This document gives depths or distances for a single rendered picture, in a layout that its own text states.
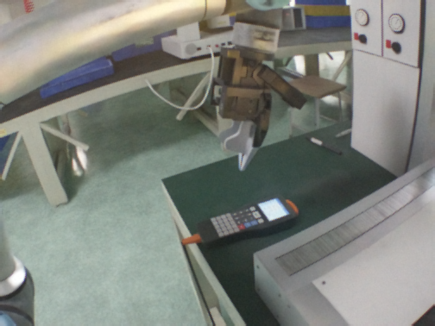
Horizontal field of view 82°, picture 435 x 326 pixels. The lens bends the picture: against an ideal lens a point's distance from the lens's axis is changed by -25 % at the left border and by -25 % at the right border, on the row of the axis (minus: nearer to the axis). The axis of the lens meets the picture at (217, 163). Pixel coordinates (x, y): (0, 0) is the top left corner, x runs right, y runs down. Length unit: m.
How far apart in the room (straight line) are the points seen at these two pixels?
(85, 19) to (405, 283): 0.48
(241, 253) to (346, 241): 0.22
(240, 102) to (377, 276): 0.34
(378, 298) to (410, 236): 0.14
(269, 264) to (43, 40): 0.38
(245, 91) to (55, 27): 0.33
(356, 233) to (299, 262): 0.11
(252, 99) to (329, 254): 0.27
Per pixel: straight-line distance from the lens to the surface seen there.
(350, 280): 0.43
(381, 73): 0.80
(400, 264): 0.47
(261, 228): 0.62
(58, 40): 0.28
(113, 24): 0.29
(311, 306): 0.40
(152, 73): 2.09
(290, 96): 0.56
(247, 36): 0.50
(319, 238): 0.48
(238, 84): 0.51
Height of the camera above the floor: 1.19
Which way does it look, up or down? 30 degrees down
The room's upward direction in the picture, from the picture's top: 8 degrees counter-clockwise
